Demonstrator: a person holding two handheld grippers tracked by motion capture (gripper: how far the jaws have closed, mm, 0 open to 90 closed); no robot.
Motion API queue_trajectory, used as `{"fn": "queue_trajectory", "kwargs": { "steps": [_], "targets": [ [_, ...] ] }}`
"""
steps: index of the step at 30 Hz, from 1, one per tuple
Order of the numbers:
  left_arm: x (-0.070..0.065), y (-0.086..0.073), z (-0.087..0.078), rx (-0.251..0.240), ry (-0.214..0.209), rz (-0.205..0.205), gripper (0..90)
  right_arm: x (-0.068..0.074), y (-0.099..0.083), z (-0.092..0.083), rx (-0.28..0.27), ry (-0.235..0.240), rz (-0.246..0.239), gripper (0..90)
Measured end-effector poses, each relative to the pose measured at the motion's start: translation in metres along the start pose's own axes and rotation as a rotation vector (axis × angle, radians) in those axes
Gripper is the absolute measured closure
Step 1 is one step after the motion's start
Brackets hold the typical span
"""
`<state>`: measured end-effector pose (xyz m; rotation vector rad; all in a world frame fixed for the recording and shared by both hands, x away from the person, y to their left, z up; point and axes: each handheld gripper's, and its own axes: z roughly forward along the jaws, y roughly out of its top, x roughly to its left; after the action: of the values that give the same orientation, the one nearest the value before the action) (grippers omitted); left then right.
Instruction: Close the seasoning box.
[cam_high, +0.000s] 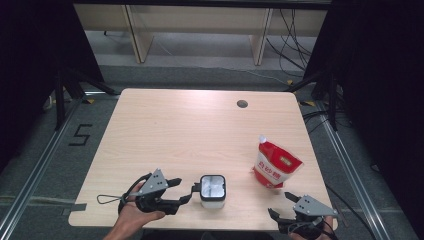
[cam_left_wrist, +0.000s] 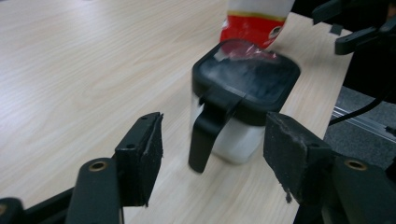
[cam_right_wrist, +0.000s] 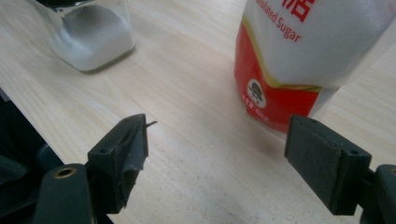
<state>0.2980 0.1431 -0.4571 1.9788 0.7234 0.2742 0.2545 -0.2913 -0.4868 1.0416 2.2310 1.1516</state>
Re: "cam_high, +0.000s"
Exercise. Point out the light wooden shelf unit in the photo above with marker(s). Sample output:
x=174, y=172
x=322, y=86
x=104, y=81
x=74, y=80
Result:
x=200, y=20

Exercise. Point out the person's left hand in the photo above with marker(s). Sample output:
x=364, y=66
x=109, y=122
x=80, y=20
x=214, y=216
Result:
x=133, y=220

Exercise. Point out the black curtain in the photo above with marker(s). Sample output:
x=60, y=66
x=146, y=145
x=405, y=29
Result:
x=30, y=66
x=383, y=83

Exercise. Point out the black metal stand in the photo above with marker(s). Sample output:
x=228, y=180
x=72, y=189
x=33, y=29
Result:
x=331, y=100
x=60, y=100

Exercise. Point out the clear jar with black lid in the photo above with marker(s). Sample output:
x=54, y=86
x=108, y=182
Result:
x=212, y=188

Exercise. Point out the grey tape strip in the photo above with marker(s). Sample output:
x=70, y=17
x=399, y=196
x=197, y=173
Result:
x=75, y=207

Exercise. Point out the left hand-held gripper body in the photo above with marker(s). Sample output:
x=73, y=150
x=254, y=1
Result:
x=153, y=185

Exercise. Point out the person's right hand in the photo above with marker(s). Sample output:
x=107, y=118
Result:
x=328, y=228

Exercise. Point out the yellow tape piece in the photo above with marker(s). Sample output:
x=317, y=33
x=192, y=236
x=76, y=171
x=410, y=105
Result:
x=307, y=103
x=290, y=81
x=88, y=100

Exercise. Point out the red and white sugar pouch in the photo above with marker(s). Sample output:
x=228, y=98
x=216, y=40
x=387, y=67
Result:
x=276, y=165

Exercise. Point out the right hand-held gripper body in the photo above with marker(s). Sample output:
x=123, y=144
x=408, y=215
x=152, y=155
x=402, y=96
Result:
x=315, y=206

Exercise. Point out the metal floor rail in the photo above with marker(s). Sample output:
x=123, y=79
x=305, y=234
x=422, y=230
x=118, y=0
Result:
x=36, y=170
x=353, y=176

